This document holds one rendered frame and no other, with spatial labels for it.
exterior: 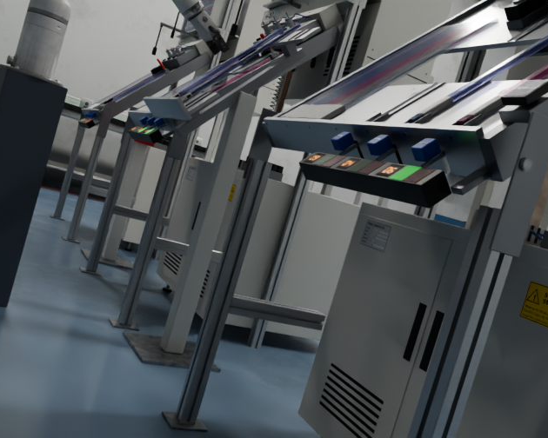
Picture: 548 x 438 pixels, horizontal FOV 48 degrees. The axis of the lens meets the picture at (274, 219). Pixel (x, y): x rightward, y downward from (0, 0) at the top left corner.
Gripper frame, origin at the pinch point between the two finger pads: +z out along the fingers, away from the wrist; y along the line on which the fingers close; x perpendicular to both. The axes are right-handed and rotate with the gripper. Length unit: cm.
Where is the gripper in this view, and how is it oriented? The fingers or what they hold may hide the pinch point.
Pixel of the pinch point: (220, 49)
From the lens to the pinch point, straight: 239.0
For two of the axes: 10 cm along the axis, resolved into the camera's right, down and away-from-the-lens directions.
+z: 5.5, 7.4, 4.0
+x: -7.2, 6.6, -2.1
